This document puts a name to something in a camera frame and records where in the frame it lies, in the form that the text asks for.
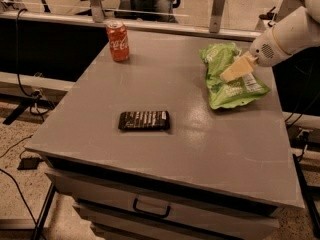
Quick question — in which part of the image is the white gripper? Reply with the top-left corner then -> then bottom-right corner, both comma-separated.
220,28 -> 288,83

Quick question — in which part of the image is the green rice chip bag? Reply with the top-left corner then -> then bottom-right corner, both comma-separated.
199,43 -> 270,110

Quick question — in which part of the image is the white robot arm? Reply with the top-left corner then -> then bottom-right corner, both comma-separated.
220,0 -> 320,82

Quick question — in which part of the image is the black snack bar packet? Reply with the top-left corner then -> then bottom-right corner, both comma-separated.
118,111 -> 170,131

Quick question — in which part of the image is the person in jeans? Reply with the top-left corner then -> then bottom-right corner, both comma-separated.
115,0 -> 177,23

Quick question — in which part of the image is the red Coca-Cola can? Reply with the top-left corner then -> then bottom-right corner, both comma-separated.
106,20 -> 129,62

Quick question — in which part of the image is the grey drawer cabinet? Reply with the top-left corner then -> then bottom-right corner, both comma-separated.
46,157 -> 279,240

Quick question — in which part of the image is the black power adapter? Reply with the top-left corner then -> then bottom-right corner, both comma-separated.
18,157 -> 40,170

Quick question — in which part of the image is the grey metal rail frame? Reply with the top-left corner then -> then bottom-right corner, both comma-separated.
0,0 -> 268,42

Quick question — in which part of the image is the black drawer handle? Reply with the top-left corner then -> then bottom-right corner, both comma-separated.
132,198 -> 171,219

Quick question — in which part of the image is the black hanging cable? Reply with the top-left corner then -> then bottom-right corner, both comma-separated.
15,8 -> 54,118

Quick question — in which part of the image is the black cable on floor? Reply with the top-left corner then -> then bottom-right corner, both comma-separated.
0,134 -> 48,240

